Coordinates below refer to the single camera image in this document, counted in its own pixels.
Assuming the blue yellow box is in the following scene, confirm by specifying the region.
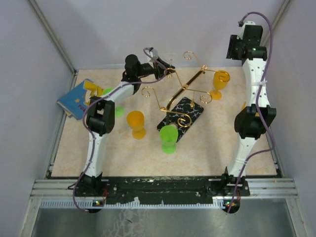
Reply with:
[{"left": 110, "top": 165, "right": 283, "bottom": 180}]
[{"left": 57, "top": 79, "right": 104, "bottom": 120}]

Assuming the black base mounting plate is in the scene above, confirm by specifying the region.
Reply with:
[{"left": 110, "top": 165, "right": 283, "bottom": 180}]
[{"left": 75, "top": 174, "right": 250, "bottom": 205}]

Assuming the orange goblet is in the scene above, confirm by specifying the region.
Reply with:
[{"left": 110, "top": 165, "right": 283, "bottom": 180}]
[
  {"left": 210, "top": 70, "right": 231, "bottom": 100},
  {"left": 126, "top": 111, "right": 146, "bottom": 140},
  {"left": 241, "top": 101, "right": 259, "bottom": 117}
]

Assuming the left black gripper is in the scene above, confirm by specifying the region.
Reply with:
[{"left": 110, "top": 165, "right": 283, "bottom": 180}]
[{"left": 136, "top": 58, "right": 176, "bottom": 80}]

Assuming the aluminium frame rail front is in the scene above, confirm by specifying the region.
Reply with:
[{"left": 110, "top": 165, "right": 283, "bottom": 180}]
[{"left": 31, "top": 178, "right": 298, "bottom": 198}]

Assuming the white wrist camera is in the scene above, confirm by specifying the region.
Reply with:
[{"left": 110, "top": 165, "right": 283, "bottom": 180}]
[
  {"left": 145, "top": 47, "right": 159, "bottom": 66},
  {"left": 237, "top": 20, "right": 256, "bottom": 40}
]

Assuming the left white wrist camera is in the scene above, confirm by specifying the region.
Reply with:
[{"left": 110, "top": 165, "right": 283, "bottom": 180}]
[{"left": 145, "top": 47, "right": 159, "bottom": 66}]

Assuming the white cable duct strip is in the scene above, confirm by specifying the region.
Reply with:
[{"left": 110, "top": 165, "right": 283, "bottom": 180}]
[{"left": 40, "top": 198, "right": 227, "bottom": 209}]

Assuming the gold wine glass rack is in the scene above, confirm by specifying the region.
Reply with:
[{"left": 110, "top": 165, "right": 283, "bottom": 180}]
[{"left": 157, "top": 51, "right": 230, "bottom": 141}]

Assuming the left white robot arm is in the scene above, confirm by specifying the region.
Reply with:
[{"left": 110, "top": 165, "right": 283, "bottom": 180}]
[{"left": 73, "top": 54, "right": 175, "bottom": 197}]

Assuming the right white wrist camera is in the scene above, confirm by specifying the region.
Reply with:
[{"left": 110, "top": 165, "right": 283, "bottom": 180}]
[{"left": 237, "top": 20, "right": 256, "bottom": 40}]

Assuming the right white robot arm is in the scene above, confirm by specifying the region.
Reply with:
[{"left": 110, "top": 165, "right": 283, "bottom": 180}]
[{"left": 219, "top": 21, "right": 277, "bottom": 196}]

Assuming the green goblet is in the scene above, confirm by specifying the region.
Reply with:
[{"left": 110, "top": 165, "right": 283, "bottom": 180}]
[
  {"left": 159, "top": 125, "right": 178, "bottom": 155},
  {"left": 102, "top": 87, "right": 124, "bottom": 118}
]

